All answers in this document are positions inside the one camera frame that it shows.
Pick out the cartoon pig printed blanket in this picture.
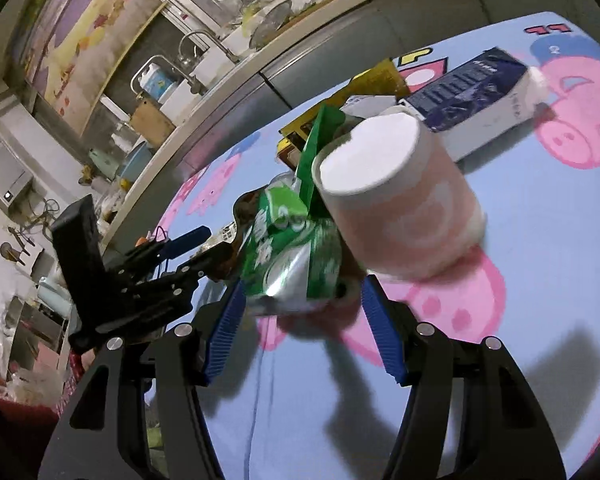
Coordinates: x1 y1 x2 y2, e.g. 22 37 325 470
145 10 600 480

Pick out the colourful wall poster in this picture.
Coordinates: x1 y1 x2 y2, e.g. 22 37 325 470
25 0 168 131

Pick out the blue and white carton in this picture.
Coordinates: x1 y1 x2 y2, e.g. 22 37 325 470
397 47 536 163

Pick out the round metal strainer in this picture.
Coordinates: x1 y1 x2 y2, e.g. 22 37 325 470
250 0 294 46

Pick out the blue plastic basin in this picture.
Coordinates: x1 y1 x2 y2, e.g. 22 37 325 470
115 142 153 183

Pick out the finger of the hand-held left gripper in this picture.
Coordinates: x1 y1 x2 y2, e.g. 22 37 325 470
127 226 212 273
169 244 239 287

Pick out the chrome kitchen faucet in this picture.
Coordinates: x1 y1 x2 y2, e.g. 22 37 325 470
177 30 240 67

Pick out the wooden cutting board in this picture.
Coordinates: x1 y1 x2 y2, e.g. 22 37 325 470
130 99 176 148

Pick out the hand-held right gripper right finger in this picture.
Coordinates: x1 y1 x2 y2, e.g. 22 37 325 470
360 276 567 480

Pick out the steel kitchen counter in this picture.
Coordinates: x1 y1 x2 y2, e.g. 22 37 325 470
95 0 536 251

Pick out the green snack bag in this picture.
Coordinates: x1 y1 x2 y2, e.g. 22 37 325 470
237 104 361 317

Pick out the brown snack wrapper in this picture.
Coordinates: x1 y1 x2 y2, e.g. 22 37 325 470
215 191 263 281

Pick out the white paper packet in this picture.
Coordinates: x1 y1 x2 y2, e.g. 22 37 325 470
340 94 416 122

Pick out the pink paper cup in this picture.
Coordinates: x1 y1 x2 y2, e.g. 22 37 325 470
311 112 487 281

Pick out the white detergent bottle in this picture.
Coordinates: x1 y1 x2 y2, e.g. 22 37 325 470
137 62 178 103

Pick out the steel kitchen appliance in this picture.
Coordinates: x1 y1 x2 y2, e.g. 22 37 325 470
0 142 34 207

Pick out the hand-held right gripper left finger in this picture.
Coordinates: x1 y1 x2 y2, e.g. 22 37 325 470
39 280 248 480

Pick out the white plastic bag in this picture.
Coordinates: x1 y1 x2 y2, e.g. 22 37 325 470
0 327 63 403

